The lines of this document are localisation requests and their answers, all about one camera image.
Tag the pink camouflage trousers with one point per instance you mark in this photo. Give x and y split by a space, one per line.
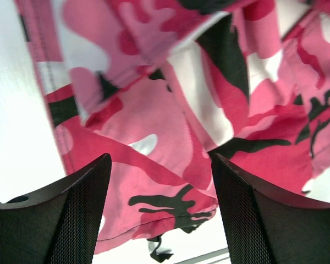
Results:
163 85

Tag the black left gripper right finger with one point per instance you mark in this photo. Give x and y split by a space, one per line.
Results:
264 223

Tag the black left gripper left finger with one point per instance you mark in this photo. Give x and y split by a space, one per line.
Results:
58 223

